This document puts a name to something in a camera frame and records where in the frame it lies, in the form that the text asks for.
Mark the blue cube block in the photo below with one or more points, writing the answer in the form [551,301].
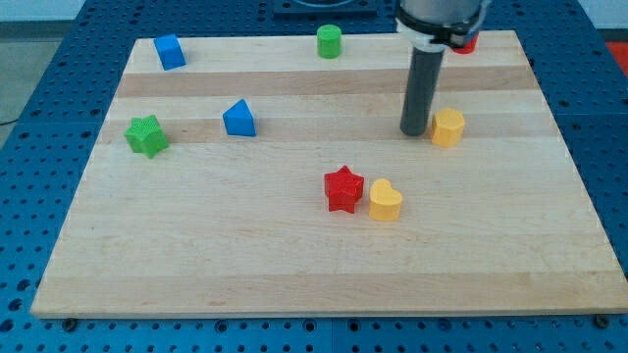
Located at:
[169,51]

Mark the yellow hexagon block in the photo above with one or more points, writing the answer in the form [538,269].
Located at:
[447,127]

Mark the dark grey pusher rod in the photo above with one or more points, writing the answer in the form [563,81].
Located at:
[421,84]

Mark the green cylinder block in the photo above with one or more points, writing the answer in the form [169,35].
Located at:
[329,41]

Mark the wooden board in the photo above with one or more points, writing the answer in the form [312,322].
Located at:
[226,226]

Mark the red star block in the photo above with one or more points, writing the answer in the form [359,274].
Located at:
[343,189]

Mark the green star block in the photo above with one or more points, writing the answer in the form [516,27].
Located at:
[145,136]

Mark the dark blue base plate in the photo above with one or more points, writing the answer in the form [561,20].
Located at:
[292,8]

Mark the yellow heart block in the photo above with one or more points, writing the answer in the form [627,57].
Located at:
[384,201]

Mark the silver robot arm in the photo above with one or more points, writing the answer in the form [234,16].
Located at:
[432,26]

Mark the red cylinder block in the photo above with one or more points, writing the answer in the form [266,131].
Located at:
[468,47]

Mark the blue triangle block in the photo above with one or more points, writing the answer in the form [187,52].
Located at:
[239,120]

